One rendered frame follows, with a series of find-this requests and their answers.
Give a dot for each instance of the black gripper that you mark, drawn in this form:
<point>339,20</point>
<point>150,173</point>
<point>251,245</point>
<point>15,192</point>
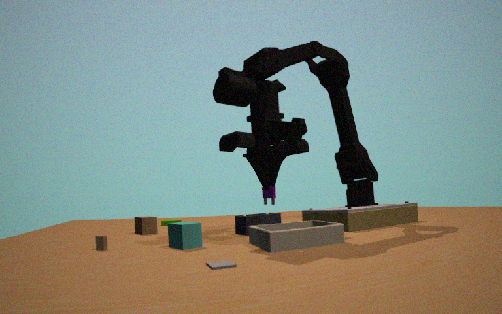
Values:
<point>264,158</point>

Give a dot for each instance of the small green block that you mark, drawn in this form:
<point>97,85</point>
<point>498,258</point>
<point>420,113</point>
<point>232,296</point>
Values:
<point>165,222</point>

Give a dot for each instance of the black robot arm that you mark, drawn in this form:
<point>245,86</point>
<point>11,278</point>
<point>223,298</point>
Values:
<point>250,87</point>

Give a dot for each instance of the teal cube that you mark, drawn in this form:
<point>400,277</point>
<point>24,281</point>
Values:
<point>185,235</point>

